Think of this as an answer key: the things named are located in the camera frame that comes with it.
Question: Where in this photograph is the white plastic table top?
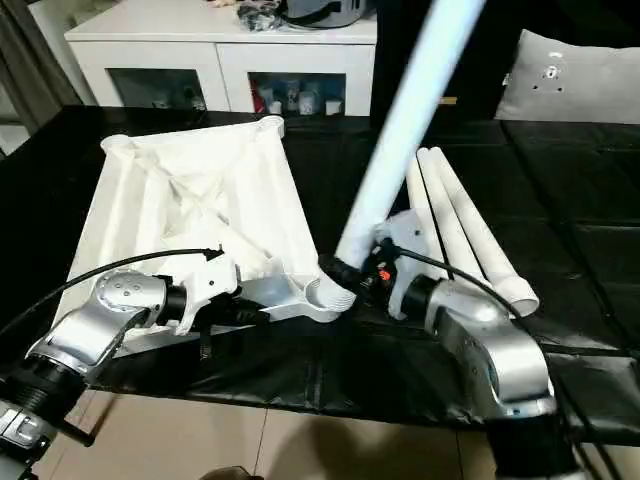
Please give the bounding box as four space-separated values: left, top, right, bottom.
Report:
58 114 359 361

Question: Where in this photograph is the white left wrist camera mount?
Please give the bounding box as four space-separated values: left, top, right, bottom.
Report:
172 246 242 339

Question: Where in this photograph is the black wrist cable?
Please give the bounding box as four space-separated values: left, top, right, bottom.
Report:
384 242 640 480
0 246 224 341

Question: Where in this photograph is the white plastic table leg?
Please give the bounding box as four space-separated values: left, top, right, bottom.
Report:
405 159 439 261
429 146 541 318
417 146 496 286
319 0 489 314

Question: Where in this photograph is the dark round robot body part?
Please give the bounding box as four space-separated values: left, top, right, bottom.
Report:
199 464 261 480

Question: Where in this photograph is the grey helmet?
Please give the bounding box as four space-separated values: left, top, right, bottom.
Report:
284 0 374 29

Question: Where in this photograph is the white sideboard with glass doors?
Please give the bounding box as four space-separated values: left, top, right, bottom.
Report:
64 9 377 117

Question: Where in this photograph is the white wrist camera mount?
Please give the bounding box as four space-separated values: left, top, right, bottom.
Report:
372 209 432 320
172 246 242 339

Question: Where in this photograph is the black work mat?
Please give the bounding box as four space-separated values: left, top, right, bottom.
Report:
0 104 640 431

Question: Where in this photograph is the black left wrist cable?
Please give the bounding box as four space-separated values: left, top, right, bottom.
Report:
0 246 224 341

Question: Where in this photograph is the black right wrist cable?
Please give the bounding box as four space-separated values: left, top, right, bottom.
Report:
384 242 640 480

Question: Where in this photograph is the grey cushion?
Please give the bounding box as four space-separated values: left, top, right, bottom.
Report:
493 28 640 124

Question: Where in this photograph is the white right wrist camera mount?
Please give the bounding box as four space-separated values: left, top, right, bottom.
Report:
372 209 432 320

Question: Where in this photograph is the black speaker with gold label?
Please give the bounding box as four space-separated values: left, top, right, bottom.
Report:
372 0 506 121

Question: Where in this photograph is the black metal frame leg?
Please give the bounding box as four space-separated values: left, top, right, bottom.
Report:
59 394 116 446

